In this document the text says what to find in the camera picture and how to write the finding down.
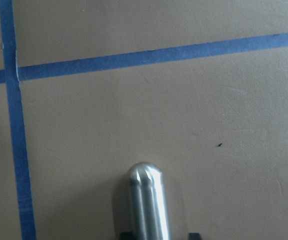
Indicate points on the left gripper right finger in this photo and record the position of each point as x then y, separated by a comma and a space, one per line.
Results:
194, 236

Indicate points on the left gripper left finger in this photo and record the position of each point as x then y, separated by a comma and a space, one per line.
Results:
126, 236

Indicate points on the steel muddler black tip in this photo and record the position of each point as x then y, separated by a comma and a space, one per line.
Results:
148, 202

